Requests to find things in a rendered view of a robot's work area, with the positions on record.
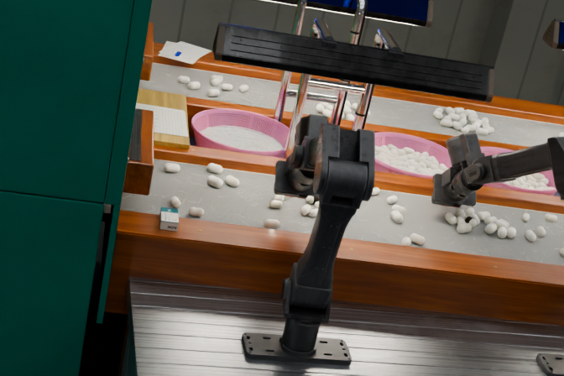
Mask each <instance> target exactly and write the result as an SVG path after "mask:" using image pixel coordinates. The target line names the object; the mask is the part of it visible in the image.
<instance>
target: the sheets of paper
mask: <svg viewBox="0 0 564 376"><path fill-rule="evenodd" d="M136 108H138V109H144V110H150V111H153V112H154V133H165V134H171V135H178V136H184V137H188V136H189V135H188V131H187V124H186V116H185V112H184V111H183V110H177V109H172V108H167V107H156V106H151V105H146V104H141V103H136Z"/></svg>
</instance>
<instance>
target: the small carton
mask: <svg viewBox="0 0 564 376"><path fill-rule="evenodd" d="M178 226H179V213H178V209H174V208H167V207H161V209H160V214H159V229H162V230H169V231H176V232H177V231H178Z"/></svg>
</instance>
